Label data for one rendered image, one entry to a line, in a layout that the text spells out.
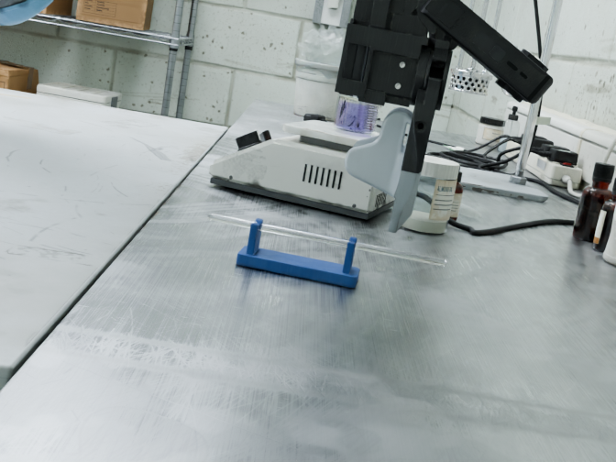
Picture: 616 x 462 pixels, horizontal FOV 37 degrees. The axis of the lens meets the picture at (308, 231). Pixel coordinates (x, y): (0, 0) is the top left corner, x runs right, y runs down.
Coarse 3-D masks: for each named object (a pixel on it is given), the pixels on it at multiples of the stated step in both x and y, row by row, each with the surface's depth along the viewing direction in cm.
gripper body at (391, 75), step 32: (384, 0) 69; (416, 0) 69; (352, 32) 68; (384, 32) 68; (416, 32) 69; (352, 64) 69; (384, 64) 69; (416, 64) 68; (448, 64) 68; (384, 96) 69
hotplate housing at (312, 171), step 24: (264, 144) 104; (288, 144) 103; (312, 144) 104; (336, 144) 103; (216, 168) 106; (240, 168) 105; (264, 168) 104; (288, 168) 103; (312, 168) 102; (336, 168) 101; (264, 192) 104; (288, 192) 104; (312, 192) 102; (336, 192) 101; (360, 192) 101; (384, 192) 105; (360, 216) 101
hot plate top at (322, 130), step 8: (312, 120) 112; (288, 128) 103; (296, 128) 102; (304, 128) 102; (312, 128) 103; (320, 128) 104; (328, 128) 106; (304, 136) 102; (312, 136) 102; (320, 136) 102; (328, 136) 101; (336, 136) 101; (344, 136) 101; (352, 136) 103; (344, 144) 101; (352, 144) 100
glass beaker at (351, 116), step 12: (348, 96) 103; (336, 108) 105; (348, 108) 103; (360, 108) 103; (372, 108) 103; (336, 120) 104; (348, 120) 103; (360, 120) 103; (372, 120) 104; (348, 132) 103; (360, 132) 103; (372, 132) 104
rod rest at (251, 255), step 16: (256, 224) 74; (256, 240) 75; (352, 240) 75; (240, 256) 74; (256, 256) 74; (272, 256) 75; (288, 256) 76; (352, 256) 74; (288, 272) 74; (304, 272) 74; (320, 272) 74; (336, 272) 74; (352, 272) 75
